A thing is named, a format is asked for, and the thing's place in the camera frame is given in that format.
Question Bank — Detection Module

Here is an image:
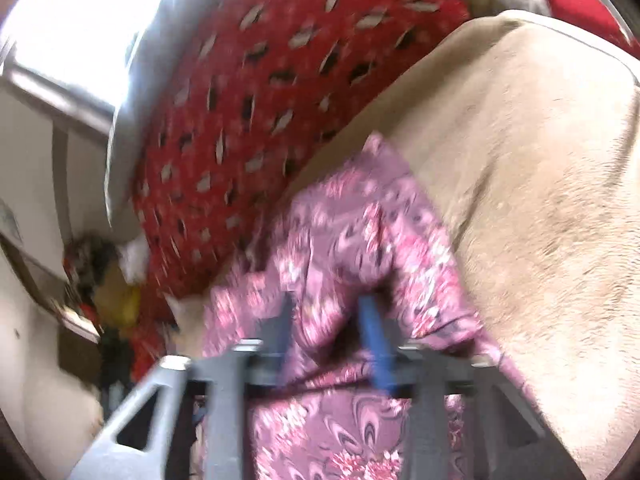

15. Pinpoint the grey pillow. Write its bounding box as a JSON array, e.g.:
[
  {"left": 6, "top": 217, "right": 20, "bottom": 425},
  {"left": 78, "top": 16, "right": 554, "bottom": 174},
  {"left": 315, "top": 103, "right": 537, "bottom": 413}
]
[{"left": 102, "top": 0, "right": 201, "bottom": 226}]

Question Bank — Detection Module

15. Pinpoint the purple floral cloth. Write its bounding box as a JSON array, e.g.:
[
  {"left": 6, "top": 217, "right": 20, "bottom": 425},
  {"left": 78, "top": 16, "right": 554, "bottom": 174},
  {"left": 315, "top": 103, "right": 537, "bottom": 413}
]
[{"left": 200, "top": 132, "right": 538, "bottom": 480}]

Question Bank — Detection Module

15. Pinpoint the red star print cloth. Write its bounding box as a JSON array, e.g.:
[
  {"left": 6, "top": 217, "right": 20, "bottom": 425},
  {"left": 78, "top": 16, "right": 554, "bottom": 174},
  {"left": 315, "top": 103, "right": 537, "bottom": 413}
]
[{"left": 129, "top": 330, "right": 168, "bottom": 388}]

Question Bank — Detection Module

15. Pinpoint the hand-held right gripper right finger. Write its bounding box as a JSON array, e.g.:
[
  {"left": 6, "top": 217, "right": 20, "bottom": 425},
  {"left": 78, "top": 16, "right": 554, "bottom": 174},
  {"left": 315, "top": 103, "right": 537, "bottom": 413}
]
[{"left": 357, "top": 294, "right": 588, "bottom": 480}]

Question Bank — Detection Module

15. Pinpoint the red patterned bolster pillow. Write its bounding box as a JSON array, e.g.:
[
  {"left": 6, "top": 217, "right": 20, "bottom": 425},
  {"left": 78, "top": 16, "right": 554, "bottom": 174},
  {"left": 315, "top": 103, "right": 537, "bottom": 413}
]
[{"left": 131, "top": 0, "right": 471, "bottom": 311}]

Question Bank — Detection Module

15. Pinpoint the white plastic bag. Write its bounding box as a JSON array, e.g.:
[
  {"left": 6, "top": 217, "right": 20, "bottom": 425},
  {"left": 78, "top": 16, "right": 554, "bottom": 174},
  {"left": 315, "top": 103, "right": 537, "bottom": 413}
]
[{"left": 117, "top": 240, "right": 151, "bottom": 281}]

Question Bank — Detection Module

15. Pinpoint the large window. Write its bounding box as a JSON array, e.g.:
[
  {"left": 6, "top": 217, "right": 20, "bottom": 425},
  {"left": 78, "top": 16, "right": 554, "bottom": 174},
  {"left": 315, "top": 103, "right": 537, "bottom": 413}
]
[{"left": 0, "top": 0, "right": 191, "bottom": 116}]

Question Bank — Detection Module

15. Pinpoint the yellow box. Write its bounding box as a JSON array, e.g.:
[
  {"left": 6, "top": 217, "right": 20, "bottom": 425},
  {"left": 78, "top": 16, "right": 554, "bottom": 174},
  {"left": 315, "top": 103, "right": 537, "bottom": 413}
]
[{"left": 97, "top": 270, "right": 143, "bottom": 331}]

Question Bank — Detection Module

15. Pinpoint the beige fleece blanket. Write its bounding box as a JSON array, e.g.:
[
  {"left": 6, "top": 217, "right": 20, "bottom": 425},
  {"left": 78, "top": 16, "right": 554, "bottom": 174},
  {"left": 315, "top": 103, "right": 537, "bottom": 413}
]
[{"left": 175, "top": 10, "right": 640, "bottom": 480}]

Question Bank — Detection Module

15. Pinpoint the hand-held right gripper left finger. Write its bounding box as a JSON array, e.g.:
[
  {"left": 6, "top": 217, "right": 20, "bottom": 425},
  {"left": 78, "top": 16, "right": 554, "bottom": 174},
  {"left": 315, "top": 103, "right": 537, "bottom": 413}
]
[{"left": 67, "top": 292, "right": 296, "bottom": 480}]

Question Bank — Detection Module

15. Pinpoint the pile of dark clutter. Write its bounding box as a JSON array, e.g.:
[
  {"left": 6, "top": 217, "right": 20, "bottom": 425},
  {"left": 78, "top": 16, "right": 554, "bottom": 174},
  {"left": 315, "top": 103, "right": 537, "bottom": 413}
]
[{"left": 62, "top": 232, "right": 121, "bottom": 311}]

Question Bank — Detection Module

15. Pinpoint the plain red cloth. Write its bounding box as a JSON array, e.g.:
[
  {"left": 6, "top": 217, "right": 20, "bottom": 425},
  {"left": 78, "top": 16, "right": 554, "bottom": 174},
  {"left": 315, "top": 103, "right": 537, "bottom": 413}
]
[{"left": 545, "top": 0, "right": 636, "bottom": 56}]

